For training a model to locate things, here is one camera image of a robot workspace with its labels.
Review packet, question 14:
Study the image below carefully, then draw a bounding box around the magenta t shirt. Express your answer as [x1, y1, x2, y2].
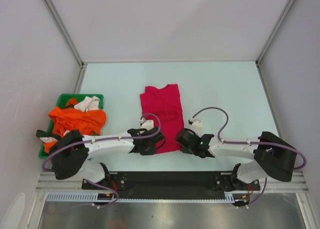
[140, 84, 185, 154]

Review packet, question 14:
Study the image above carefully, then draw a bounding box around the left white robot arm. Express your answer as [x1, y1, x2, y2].
[49, 127, 166, 189]

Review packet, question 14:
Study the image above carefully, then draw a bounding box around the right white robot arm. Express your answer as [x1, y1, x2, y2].
[175, 128, 297, 190]

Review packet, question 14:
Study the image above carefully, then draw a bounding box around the orange t shirt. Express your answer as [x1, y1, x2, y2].
[43, 98, 107, 153]

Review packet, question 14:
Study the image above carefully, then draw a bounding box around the cream t shirt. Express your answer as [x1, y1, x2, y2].
[74, 96, 101, 113]

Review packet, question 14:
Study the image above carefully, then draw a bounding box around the black white garment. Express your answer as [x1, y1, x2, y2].
[35, 130, 61, 143]

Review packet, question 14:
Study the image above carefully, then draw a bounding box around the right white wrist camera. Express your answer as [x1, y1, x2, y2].
[188, 117, 203, 136]

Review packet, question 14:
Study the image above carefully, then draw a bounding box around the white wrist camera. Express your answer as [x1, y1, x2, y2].
[139, 117, 154, 131]
[188, 117, 203, 136]

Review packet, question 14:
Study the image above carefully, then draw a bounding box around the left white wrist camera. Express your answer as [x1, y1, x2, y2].
[139, 117, 154, 131]

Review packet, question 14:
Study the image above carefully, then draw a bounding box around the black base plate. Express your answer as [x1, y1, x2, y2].
[82, 170, 261, 200]

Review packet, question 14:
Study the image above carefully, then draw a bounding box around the white slotted cable duct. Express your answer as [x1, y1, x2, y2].
[46, 192, 249, 203]

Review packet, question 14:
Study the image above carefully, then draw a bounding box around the aluminium frame rail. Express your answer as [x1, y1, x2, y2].
[35, 172, 309, 193]

